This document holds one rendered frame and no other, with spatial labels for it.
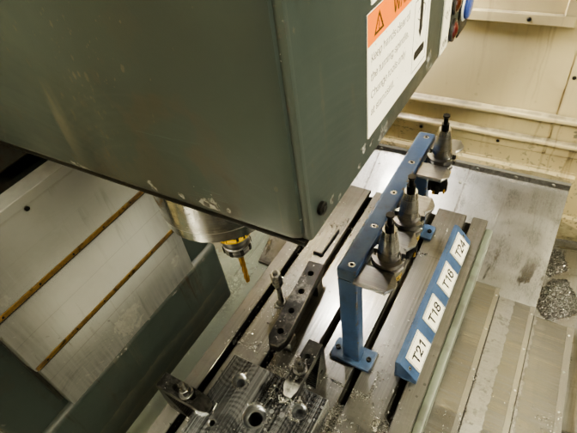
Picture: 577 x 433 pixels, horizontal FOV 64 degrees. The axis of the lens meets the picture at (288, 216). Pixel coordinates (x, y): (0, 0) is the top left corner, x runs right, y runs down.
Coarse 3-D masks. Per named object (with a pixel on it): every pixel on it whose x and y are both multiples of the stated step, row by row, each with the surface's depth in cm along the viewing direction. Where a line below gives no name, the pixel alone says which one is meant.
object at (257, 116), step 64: (0, 0) 34; (64, 0) 30; (128, 0) 27; (192, 0) 25; (256, 0) 23; (320, 0) 26; (0, 64) 40; (64, 64) 35; (128, 64) 31; (192, 64) 28; (256, 64) 26; (320, 64) 28; (0, 128) 49; (64, 128) 42; (128, 128) 37; (192, 128) 32; (256, 128) 29; (320, 128) 31; (384, 128) 43; (192, 192) 38; (256, 192) 34; (320, 192) 34
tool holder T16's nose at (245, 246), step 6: (246, 240) 64; (222, 246) 65; (228, 246) 63; (234, 246) 63; (240, 246) 64; (246, 246) 64; (228, 252) 64; (234, 252) 64; (240, 252) 64; (246, 252) 65
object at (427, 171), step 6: (420, 168) 103; (426, 168) 103; (432, 168) 103; (438, 168) 103; (444, 168) 102; (420, 174) 102; (426, 174) 102; (432, 174) 101; (438, 174) 101; (444, 174) 101; (450, 174) 101; (432, 180) 101; (438, 180) 100
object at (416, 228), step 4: (396, 212) 94; (420, 212) 92; (396, 216) 92; (424, 216) 91; (396, 220) 92; (420, 220) 92; (396, 224) 91; (400, 224) 91; (404, 224) 90; (408, 224) 90; (412, 224) 90; (416, 224) 90; (420, 224) 90; (400, 228) 91; (404, 228) 90; (408, 228) 90; (412, 228) 90; (416, 228) 90; (420, 228) 91; (416, 232) 91; (420, 232) 92
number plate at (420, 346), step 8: (416, 336) 103; (416, 344) 102; (424, 344) 103; (408, 352) 100; (416, 352) 101; (424, 352) 103; (408, 360) 99; (416, 360) 101; (424, 360) 102; (416, 368) 100
